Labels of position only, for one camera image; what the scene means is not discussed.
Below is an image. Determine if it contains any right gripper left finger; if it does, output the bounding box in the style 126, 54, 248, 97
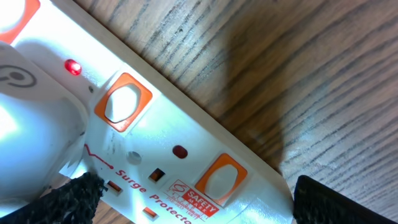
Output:
1, 172, 108, 224

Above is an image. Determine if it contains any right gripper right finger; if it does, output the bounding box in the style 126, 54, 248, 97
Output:
293, 175, 397, 224

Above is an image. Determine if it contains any white charger adapter plug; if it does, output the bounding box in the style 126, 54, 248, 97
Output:
1, 42, 88, 216

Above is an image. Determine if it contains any white power strip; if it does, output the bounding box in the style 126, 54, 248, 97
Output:
1, 1, 293, 223

